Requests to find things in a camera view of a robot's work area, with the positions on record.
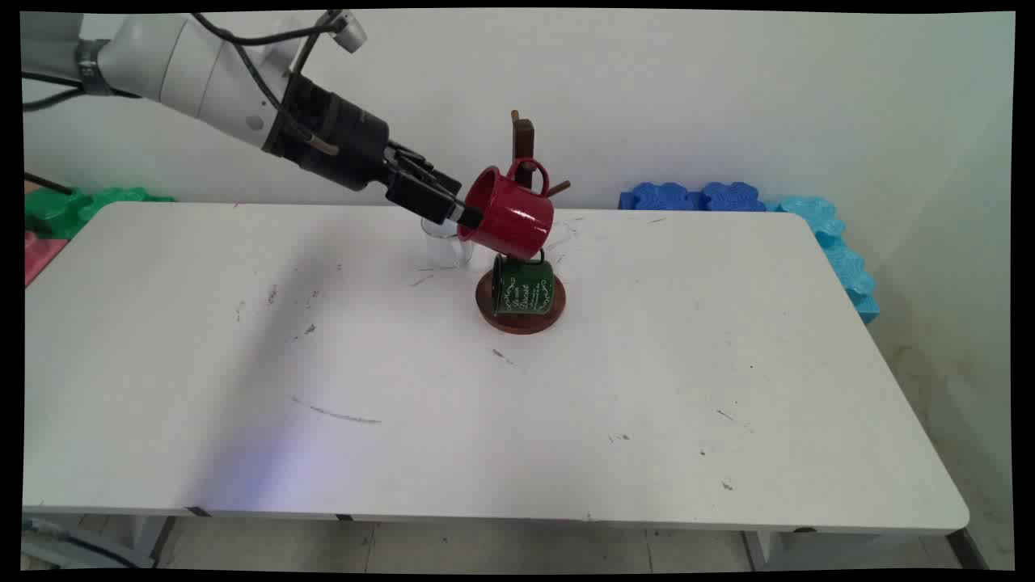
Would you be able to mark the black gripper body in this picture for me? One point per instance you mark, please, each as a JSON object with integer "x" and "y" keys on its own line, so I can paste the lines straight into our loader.
{"x": 335, "y": 137}

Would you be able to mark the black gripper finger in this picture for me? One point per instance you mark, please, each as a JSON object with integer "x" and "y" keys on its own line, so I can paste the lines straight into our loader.
{"x": 420, "y": 162}
{"x": 428, "y": 198}

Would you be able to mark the red enamel mug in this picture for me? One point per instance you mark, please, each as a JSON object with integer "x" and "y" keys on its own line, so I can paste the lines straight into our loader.
{"x": 517, "y": 214}

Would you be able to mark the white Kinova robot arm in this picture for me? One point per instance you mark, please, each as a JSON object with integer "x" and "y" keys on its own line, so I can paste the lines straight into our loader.
{"x": 186, "y": 69}

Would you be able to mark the white enamel mug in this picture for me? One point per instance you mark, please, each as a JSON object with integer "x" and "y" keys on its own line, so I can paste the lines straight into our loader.
{"x": 443, "y": 246}

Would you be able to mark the green enamel mug with lettering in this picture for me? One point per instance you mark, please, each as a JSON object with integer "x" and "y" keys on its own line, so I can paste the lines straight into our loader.
{"x": 524, "y": 291}

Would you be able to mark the dark wooden mug tree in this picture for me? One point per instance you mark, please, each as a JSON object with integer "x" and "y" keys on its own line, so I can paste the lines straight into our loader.
{"x": 521, "y": 323}

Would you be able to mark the dark blue foam mat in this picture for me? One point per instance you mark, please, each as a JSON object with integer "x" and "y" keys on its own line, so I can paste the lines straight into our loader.
{"x": 687, "y": 196}

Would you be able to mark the green foam mat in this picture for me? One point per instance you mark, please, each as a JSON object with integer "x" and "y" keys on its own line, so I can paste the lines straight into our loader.
{"x": 65, "y": 210}

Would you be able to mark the red foam mat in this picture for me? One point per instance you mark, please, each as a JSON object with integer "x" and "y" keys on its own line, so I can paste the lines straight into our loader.
{"x": 40, "y": 255}

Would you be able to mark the light blue foam mat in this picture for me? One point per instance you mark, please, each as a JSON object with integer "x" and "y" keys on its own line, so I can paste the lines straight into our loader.
{"x": 841, "y": 259}

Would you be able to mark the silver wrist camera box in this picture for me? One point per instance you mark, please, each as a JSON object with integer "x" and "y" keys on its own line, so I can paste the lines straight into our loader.
{"x": 348, "y": 31}

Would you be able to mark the grey table leg frame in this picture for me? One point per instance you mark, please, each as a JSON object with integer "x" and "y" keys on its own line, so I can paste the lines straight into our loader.
{"x": 89, "y": 546}

